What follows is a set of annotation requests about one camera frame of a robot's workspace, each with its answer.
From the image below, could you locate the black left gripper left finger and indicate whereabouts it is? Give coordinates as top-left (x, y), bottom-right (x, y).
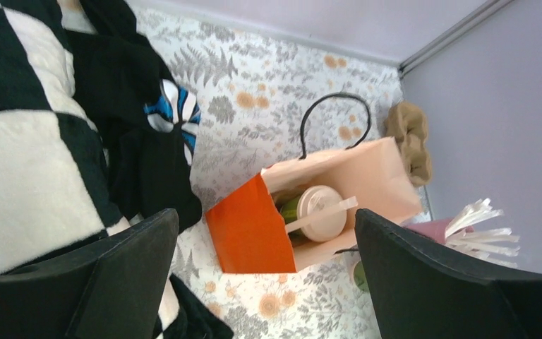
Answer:
top-left (0, 209), bottom-right (179, 338)

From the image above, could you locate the white plastic cup lid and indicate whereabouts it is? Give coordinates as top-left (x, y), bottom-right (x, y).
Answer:
top-left (296, 185), bottom-right (347, 242)

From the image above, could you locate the black white checkered blanket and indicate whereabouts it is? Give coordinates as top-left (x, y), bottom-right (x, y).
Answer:
top-left (0, 1), bottom-right (234, 338)

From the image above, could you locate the white stirrer stick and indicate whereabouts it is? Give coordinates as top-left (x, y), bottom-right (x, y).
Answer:
top-left (285, 196), bottom-right (358, 233)

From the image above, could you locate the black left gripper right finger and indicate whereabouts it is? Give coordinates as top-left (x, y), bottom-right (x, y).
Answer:
top-left (355, 209), bottom-right (542, 338)

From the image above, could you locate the pink cup of stirrers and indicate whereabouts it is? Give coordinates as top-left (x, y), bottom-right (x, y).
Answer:
top-left (402, 198), bottom-right (520, 268)

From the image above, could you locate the stack of green paper cups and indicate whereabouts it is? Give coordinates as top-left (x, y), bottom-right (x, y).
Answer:
top-left (350, 260), bottom-right (369, 294)

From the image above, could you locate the floral table mat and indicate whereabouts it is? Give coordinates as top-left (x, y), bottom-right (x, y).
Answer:
top-left (131, 1), bottom-right (403, 338)

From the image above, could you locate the orange paper bag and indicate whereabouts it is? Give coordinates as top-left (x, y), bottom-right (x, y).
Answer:
top-left (205, 138), bottom-right (423, 274)

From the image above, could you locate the blue white striped cloth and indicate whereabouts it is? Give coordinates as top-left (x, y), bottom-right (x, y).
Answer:
top-left (143, 79), bottom-right (201, 166)

